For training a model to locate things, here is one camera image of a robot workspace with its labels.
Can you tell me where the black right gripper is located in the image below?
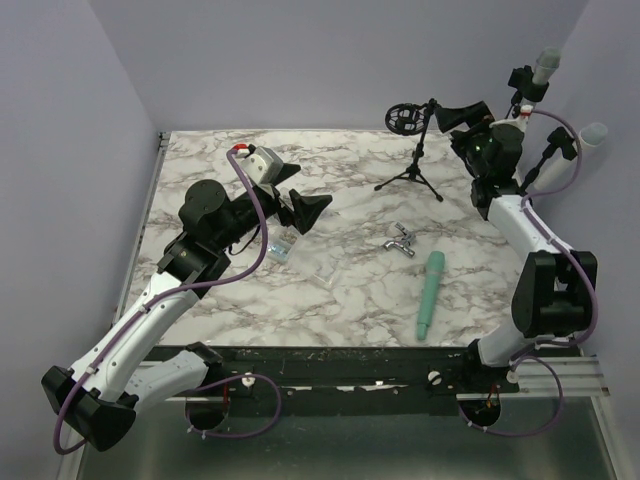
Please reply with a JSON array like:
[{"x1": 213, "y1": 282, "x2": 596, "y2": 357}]
[{"x1": 436, "y1": 102, "x2": 497, "y2": 179}]

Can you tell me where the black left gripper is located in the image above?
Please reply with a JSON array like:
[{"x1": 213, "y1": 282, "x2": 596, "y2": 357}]
[{"x1": 215, "y1": 165, "x2": 332, "y2": 251}]

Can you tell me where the black round-base microphone stand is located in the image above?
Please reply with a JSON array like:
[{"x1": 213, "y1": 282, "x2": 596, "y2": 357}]
[{"x1": 505, "y1": 65, "x2": 549, "y2": 119}]

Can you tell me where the black tripod microphone stand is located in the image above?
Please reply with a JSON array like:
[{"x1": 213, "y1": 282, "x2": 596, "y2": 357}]
[{"x1": 374, "y1": 97, "x2": 445, "y2": 203}]

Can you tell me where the silver grey microphone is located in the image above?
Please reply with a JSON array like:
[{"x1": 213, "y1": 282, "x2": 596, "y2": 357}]
[{"x1": 520, "y1": 47, "x2": 561, "y2": 107}]

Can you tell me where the mint green microphone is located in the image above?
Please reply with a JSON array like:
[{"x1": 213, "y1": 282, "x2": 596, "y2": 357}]
[{"x1": 416, "y1": 251, "x2": 445, "y2": 341}]

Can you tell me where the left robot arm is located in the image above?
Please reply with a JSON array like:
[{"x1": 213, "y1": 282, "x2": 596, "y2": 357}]
[{"x1": 41, "y1": 164, "x2": 333, "y2": 452}]

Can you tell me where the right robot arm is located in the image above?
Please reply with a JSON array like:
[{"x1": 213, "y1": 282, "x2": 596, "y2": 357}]
[{"x1": 434, "y1": 102, "x2": 599, "y2": 392}]

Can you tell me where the white microphone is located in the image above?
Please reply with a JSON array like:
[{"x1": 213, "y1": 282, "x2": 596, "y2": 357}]
[{"x1": 533, "y1": 122, "x2": 608, "y2": 191}]

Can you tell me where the clear plastic screw box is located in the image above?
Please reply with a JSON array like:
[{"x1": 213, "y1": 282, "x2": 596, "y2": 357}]
[{"x1": 267, "y1": 227, "x2": 345, "y2": 290}]

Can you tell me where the chrome water tap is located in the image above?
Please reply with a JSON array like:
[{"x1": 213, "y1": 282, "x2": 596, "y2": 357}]
[{"x1": 383, "y1": 222, "x2": 416, "y2": 258}]

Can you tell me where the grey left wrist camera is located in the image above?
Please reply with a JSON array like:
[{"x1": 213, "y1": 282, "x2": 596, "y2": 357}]
[{"x1": 234, "y1": 144, "x2": 284, "y2": 184}]

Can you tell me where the black front mounting rail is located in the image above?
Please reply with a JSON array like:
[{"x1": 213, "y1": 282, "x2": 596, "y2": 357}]
[{"x1": 184, "y1": 344, "x2": 524, "y2": 428}]

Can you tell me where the aluminium frame profile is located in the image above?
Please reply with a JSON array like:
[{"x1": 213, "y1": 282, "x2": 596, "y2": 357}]
[{"x1": 516, "y1": 356, "x2": 610, "y2": 398}]

